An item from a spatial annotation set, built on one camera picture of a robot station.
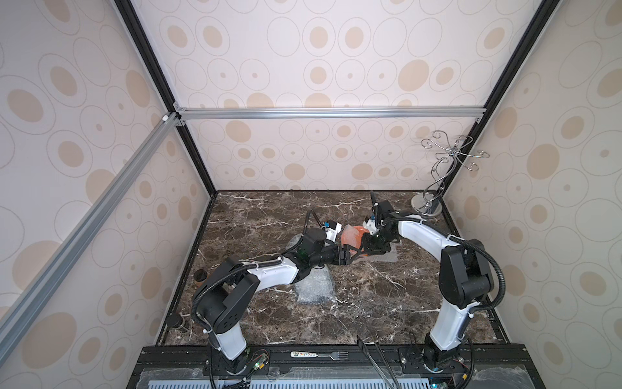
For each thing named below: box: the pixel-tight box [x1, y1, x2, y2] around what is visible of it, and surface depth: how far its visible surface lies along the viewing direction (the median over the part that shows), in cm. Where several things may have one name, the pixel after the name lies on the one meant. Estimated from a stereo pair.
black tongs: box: [356, 334, 402, 389], surface depth 73 cm
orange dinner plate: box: [341, 224, 371, 257], surface depth 102 cm
